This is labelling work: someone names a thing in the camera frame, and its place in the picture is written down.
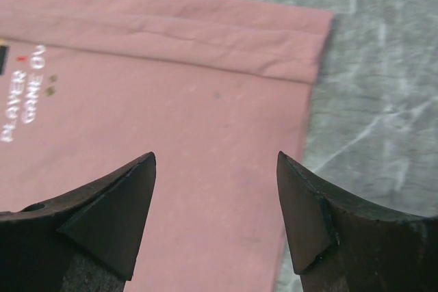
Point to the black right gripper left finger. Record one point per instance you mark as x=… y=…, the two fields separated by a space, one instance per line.
x=85 y=240

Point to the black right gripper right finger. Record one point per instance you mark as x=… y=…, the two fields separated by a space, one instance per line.
x=341 y=242

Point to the pink t shirt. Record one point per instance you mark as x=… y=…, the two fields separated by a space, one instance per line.
x=214 y=88

